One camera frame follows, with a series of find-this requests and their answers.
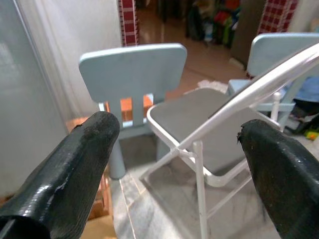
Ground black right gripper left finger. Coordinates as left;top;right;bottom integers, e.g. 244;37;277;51
0;111;121;239

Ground yellow green toy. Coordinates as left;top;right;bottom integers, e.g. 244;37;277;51
305;131;319;142

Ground black bag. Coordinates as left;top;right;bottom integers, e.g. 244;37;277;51
288;99;319;135

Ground white fridge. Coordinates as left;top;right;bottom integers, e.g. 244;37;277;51
0;0;75;202

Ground pile of colourful clothes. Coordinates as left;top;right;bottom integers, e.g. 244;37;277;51
185;0;241;47

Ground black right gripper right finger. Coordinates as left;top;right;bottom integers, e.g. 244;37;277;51
236;119;319;239

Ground white floor rag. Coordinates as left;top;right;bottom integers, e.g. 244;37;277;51
196;79;231;93

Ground brown wooden block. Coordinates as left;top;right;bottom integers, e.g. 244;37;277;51
86;166;113;221
65;116;92;133

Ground white folding chair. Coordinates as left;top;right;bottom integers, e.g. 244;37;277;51
139;42;319;239

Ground dark cabinet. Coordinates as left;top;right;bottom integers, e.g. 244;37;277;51
230;0;265;66

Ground blue cloth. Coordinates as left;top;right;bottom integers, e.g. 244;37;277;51
295;76;319;103

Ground light blue child chair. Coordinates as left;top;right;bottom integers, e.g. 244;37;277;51
226;32;319;130
78;43;188;180

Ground red checked curtain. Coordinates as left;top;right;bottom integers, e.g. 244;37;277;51
118;0;140;47
257;0;299;35

